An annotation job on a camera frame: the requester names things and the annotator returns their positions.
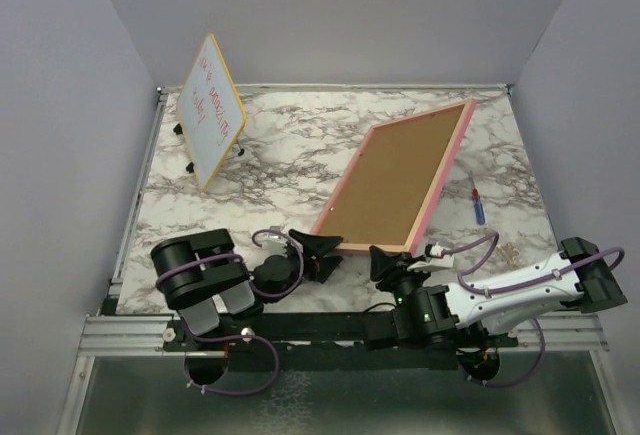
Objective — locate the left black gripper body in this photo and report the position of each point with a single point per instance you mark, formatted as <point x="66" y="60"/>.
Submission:
<point x="310" y="263"/>

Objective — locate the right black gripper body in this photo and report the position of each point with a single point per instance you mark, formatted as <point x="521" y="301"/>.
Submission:
<point x="402" y="282"/>

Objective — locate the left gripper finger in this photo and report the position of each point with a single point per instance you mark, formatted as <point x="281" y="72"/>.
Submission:
<point x="322" y="268"/>
<point x="315" y="245"/>

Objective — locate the pink picture frame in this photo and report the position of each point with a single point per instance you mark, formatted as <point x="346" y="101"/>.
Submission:
<point x="392" y="185"/>

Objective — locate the blue red screwdriver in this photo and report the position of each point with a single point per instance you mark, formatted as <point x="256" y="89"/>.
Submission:
<point x="477" y="203"/>

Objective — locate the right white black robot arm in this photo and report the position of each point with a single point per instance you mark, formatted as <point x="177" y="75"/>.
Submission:
<point x="459" y="314"/>

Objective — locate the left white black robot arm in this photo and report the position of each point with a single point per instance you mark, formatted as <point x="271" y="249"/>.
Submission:
<point x="193" y="269"/>

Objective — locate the small yellow-framed whiteboard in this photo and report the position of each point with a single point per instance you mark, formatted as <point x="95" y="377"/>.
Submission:
<point x="210" y="112"/>

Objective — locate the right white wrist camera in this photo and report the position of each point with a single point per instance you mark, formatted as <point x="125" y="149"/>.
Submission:
<point x="435" y="258"/>

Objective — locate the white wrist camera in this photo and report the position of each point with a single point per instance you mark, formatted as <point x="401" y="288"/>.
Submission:
<point x="272" y="240"/>
<point x="435" y="258"/>

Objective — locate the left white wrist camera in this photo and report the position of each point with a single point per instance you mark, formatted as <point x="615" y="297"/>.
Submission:
<point x="272" y="240"/>

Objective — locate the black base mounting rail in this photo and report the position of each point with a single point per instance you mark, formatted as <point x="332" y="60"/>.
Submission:
<point x="346" y="341"/>

